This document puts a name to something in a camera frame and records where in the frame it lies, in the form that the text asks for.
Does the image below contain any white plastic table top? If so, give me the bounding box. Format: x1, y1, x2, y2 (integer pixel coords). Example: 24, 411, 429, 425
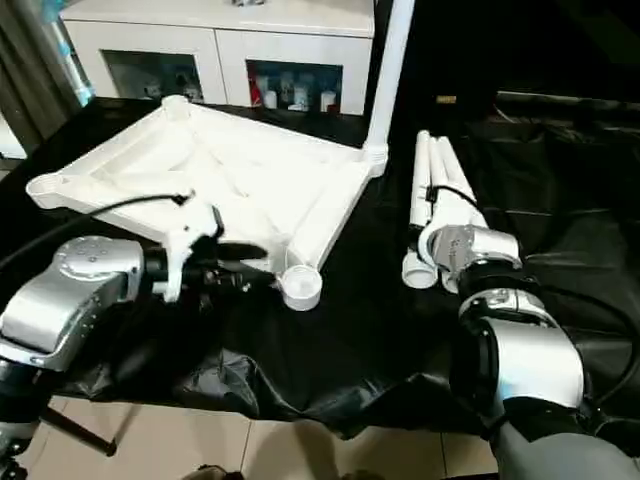
24, 93, 390, 313

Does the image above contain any white plastic table leg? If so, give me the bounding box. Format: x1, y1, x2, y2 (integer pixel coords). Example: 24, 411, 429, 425
428, 134, 466, 295
439, 137, 501, 236
402, 129, 440, 291
361, 0, 416, 165

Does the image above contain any black work mat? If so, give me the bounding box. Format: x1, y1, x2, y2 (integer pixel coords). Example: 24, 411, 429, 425
0, 94, 640, 441

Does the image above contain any white glass-door cabinet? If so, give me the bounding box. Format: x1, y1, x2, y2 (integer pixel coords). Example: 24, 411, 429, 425
59, 0, 377, 117

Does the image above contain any grey curtain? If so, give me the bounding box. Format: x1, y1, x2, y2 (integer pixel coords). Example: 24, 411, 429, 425
0, 0, 84, 159

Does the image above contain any black furniture unit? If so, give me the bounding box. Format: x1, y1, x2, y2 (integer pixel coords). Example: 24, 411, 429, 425
372, 0, 640, 126

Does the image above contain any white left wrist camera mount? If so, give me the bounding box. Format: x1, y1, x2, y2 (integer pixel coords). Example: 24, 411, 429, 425
148, 191, 225, 305

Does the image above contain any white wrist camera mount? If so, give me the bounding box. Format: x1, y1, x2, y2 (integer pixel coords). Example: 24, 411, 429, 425
148, 191, 225, 305
416, 184, 452, 267

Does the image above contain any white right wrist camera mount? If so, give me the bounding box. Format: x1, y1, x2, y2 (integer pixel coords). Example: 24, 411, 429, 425
416, 184, 452, 267

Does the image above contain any light blue frame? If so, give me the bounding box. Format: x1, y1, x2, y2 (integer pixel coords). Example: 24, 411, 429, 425
53, 27, 97, 107

